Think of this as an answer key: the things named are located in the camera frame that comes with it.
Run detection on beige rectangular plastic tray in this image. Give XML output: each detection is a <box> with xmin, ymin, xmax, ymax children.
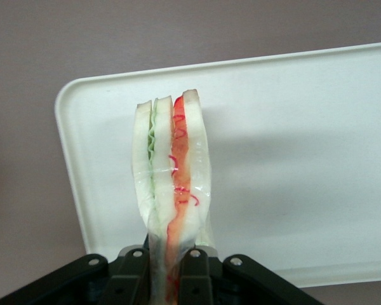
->
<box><xmin>54</xmin><ymin>41</ymin><xmax>381</xmax><ymax>288</ymax></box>

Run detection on triangular sandwich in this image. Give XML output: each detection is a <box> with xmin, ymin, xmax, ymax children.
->
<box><xmin>131</xmin><ymin>89</ymin><xmax>215</xmax><ymax>305</ymax></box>

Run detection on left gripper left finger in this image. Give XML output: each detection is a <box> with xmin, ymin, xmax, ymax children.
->
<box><xmin>105</xmin><ymin>247</ymin><xmax>150</xmax><ymax>305</ymax></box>

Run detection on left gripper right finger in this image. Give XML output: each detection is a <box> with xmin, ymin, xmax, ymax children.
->
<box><xmin>177</xmin><ymin>247</ymin><xmax>217</xmax><ymax>305</ymax></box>

